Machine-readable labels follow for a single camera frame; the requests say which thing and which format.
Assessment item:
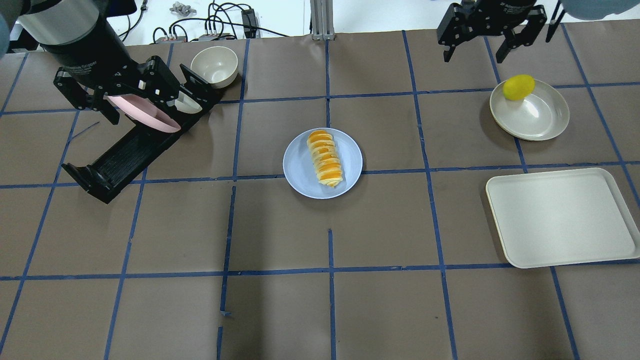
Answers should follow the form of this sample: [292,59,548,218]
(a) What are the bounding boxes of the black dish rack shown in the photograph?
[62,64,224,203]

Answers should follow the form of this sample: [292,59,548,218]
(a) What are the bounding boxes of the pink plate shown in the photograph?
[107,94,181,133]

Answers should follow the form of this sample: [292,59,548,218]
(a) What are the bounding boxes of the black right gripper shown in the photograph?
[436,0,547,64]

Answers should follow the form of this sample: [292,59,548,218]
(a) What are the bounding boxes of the cream bowl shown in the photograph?
[190,46,240,89]

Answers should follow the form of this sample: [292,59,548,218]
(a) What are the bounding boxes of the sliced bread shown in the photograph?
[306,129,344,188]

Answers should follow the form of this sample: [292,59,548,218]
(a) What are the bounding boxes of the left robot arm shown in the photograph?
[1,0,181,133]

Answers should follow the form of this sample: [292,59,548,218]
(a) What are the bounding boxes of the yellow lemon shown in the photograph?
[502,74,536,101]

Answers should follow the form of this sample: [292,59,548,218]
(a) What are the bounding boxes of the white deep plate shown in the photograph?
[488,79,570,141]

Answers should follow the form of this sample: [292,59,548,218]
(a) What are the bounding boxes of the aluminium frame post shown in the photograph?
[310,0,335,41]

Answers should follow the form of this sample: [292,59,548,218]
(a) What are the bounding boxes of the blue plate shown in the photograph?
[282,127,364,199]

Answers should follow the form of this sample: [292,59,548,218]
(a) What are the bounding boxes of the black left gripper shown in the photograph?
[40,20,187,126]

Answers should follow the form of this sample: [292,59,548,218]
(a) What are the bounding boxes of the cream tray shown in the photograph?
[485,167,639,269]

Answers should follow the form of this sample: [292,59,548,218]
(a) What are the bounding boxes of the cream plate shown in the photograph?
[174,91,202,115]

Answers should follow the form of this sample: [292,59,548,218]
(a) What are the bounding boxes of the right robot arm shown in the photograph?
[436,0,639,64]

